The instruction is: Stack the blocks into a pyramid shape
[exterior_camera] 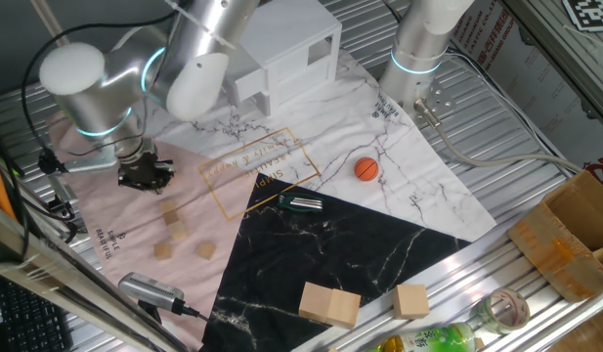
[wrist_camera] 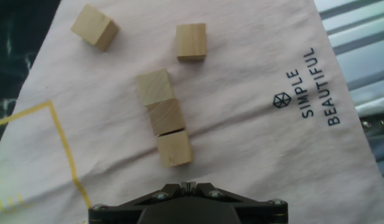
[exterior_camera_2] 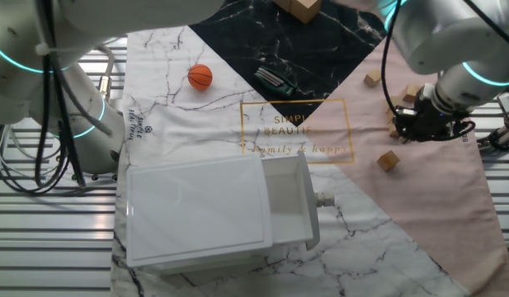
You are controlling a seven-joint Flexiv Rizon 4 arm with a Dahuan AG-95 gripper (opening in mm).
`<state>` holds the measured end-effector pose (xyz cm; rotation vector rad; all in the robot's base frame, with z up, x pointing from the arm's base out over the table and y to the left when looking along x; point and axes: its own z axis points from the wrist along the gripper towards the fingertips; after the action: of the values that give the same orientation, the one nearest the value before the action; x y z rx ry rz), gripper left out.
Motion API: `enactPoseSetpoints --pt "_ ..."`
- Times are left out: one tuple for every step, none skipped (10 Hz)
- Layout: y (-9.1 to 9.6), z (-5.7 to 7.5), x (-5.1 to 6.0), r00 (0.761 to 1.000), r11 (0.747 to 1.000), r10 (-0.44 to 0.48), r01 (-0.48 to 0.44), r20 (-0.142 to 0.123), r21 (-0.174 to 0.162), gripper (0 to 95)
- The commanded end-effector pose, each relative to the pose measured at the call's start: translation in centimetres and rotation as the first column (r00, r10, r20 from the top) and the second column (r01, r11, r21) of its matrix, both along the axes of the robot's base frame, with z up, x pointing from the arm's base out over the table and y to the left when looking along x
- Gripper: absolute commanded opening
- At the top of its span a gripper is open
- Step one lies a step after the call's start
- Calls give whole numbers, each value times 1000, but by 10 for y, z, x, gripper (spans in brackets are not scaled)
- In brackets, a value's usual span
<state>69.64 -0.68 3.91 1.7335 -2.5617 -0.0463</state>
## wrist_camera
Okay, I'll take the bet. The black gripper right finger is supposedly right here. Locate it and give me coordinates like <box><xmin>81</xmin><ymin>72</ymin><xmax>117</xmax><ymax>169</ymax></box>
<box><xmin>188</xmin><ymin>182</ymin><xmax>289</xmax><ymax>224</ymax></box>

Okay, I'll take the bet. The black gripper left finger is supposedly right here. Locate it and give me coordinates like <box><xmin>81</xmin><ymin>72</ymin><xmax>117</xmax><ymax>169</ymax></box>
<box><xmin>88</xmin><ymin>182</ymin><xmax>189</xmax><ymax>224</ymax></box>

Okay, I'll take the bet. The marble and pink tablecloth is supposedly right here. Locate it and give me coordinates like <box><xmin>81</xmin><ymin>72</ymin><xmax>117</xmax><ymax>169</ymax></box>
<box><xmin>0</xmin><ymin>0</ymin><xmax>384</xmax><ymax>224</ymax></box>

